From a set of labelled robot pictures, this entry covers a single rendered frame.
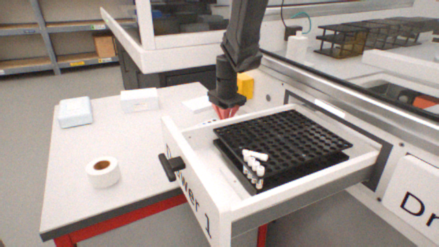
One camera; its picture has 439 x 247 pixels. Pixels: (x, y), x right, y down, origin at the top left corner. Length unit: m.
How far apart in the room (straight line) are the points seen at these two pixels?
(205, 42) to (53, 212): 0.93
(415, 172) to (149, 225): 0.56
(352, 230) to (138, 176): 0.52
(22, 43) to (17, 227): 3.16
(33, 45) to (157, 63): 3.50
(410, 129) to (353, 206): 0.24
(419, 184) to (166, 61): 1.02
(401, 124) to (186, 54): 0.95
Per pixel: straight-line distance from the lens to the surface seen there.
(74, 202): 0.67
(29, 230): 1.83
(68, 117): 0.95
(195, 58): 1.29
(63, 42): 4.61
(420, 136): 0.53
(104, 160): 0.70
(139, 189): 0.65
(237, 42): 0.57
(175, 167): 0.45
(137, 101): 0.98
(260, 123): 0.60
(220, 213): 0.36
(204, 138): 0.61
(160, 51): 1.23
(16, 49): 4.65
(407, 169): 0.54
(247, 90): 0.84
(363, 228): 0.70
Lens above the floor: 1.19
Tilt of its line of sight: 30 degrees down
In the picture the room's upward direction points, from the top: straight up
